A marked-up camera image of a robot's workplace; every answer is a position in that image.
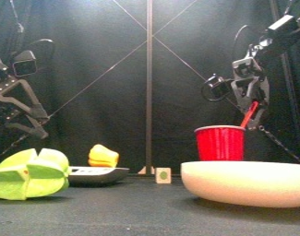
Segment red toy knife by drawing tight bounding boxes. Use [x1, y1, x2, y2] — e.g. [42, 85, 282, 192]
[239, 100, 261, 129]

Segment lime green toy vegetable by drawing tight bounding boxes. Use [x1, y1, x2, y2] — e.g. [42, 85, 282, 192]
[0, 147, 71, 202]

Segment red plastic cup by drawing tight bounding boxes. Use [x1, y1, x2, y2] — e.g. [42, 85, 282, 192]
[192, 124, 246, 162]

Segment yellow toy pepper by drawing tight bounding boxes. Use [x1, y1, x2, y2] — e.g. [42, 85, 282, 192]
[87, 144, 120, 169]

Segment white rectangular tray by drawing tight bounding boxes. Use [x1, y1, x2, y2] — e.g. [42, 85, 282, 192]
[67, 165, 131, 186]

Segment beige block with green dot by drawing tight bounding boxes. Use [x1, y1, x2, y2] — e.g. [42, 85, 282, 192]
[154, 167, 172, 185]

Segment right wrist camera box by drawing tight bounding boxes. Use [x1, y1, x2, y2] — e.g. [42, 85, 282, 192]
[199, 74, 234, 103]

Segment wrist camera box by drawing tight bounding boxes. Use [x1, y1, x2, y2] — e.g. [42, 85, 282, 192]
[199, 74, 234, 103]
[9, 49, 38, 78]

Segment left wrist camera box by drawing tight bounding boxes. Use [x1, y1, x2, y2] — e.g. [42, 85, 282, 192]
[9, 49, 38, 78]

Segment black right camera cable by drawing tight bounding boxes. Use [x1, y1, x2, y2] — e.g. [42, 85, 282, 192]
[231, 24, 250, 61]

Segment black camera cable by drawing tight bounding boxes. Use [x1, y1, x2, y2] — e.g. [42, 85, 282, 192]
[231, 24, 250, 61]
[8, 0, 56, 67]

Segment black left camera cable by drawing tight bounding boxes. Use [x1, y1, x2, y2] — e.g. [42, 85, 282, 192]
[8, 0, 56, 67]

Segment thin diagonal frame cable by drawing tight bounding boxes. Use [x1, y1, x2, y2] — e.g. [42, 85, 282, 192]
[111, 0, 300, 165]
[0, 0, 198, 163]

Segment vertical metal frame pole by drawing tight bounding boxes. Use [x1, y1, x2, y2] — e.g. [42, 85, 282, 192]
[144, 0, 154, 176]

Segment white round pan with handle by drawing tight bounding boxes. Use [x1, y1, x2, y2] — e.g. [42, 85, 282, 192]
[179, 160, 300, 209]

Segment small metal frame bracket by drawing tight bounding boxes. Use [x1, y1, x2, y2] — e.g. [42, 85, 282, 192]
[136, 165, 155, 176]

